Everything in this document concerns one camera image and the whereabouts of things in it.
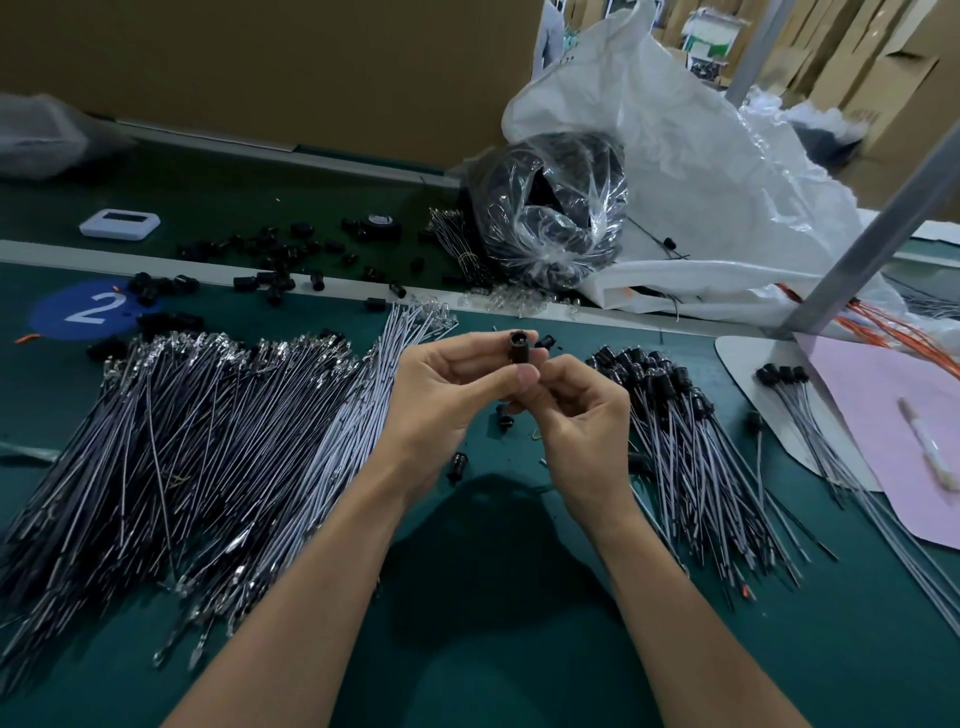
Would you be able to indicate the person's right hand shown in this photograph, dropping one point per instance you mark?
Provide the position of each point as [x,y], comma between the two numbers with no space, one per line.
[585,438]

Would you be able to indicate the person's left hand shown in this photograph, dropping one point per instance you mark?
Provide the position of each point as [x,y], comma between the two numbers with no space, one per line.
[443,405]

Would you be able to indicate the black plastic caps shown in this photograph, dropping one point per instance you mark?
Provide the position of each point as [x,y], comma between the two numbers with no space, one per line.
[270,278]

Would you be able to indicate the person's right forearm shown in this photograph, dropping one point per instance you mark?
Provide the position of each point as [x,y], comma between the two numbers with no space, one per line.
[698,630]

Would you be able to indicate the person's left forearm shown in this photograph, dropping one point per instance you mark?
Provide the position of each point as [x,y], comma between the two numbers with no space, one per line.
[285,630]

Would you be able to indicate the clear bag with black contents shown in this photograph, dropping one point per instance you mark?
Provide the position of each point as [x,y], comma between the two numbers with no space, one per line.
[548,210]

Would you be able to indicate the pink paper sheet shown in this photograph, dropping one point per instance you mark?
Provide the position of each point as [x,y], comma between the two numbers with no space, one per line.
[878,420]

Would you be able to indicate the large white plastic sack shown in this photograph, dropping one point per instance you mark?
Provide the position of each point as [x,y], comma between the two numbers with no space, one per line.
[705,165]

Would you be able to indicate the white pen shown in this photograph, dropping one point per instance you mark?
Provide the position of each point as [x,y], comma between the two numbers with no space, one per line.
[930,446]

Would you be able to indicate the brown cardboard panel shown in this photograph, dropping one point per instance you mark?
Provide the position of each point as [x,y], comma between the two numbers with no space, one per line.
[300,68]

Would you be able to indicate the small white timer device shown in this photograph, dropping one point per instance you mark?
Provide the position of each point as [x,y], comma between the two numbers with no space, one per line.
[120,225]

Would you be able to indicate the blue round number sticker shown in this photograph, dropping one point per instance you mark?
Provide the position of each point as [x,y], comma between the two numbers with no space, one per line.
[83,311]

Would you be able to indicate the clear plastic strip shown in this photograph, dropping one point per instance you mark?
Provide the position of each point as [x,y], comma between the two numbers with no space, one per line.
[27,450]

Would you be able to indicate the crumpled clear plastic bag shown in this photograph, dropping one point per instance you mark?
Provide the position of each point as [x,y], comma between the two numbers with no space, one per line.
[45,135]

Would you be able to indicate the stack of cardboard boxes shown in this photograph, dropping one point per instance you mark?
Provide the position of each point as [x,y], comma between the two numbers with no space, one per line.
[900,75]

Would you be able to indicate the grey metal frame post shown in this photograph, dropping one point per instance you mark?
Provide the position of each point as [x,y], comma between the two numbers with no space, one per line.
[870,225]
[761,45]

